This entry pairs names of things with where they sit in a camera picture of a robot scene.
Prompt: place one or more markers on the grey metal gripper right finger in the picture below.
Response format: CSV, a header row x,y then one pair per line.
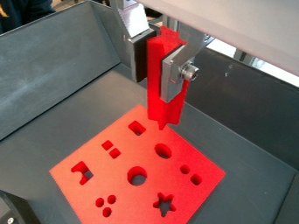
x,y
177,68

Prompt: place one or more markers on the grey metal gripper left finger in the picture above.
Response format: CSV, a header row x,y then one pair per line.
x,y
129,13

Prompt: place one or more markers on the red star-shaped foam peg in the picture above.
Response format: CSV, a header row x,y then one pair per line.
x,y
164,112

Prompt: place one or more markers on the person in dark clothing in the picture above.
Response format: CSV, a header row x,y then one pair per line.
x,y
20,12

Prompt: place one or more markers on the red foam shape-sorting board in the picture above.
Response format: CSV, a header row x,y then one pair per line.
x,y
136,175

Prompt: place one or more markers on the black box at corner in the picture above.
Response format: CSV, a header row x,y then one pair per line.
x,y
18,213

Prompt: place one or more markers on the dark grey tray enclosure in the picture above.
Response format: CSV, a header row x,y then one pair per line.
x,y
65,87

